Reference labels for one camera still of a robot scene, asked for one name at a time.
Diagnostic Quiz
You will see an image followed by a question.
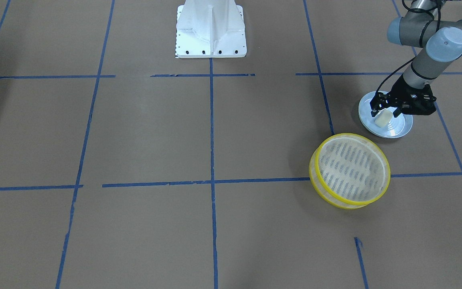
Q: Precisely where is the light blue round plate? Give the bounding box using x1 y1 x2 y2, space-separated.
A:
358 91 413 138

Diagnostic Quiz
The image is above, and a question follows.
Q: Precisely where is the yellow rimmed bamboo steamer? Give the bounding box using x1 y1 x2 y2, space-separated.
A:
308 133 391 209

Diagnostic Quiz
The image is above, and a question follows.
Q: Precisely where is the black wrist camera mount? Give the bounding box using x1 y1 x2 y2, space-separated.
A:
401 84 437 116

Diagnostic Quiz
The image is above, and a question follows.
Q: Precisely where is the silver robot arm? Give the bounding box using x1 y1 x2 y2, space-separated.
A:
370 0 462 117

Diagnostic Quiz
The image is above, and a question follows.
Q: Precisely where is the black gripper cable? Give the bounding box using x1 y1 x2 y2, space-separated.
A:
375 0 444 97

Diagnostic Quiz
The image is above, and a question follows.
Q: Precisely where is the white steamed bun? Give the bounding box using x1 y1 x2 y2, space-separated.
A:
374 109 393 128

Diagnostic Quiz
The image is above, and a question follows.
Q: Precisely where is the white camera mast base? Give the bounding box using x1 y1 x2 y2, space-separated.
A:
175 0 247 59

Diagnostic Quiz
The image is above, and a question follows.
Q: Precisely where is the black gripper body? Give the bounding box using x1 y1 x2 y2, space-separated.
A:
383 74 428 108

